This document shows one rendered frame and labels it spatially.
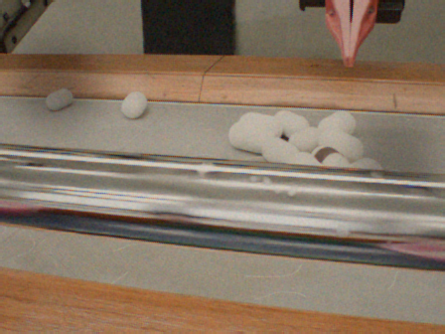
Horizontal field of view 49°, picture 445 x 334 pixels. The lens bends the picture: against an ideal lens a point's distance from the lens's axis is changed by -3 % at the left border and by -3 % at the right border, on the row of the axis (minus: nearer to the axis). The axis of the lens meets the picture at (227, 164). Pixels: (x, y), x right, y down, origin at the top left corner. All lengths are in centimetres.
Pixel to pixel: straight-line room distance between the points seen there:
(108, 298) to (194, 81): 34
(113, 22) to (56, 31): 31
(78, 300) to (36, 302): 2
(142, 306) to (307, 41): 224
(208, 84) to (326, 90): 11
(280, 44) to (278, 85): 191
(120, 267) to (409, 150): 23
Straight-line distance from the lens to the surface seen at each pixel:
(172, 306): 18
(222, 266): 24
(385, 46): 241
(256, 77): 48
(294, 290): 22
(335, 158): 31
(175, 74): 51
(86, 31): 259
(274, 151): 33
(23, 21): 97
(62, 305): 19
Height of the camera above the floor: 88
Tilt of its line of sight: 24 degrees down
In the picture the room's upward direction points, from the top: 1 degrees counter-clockwise
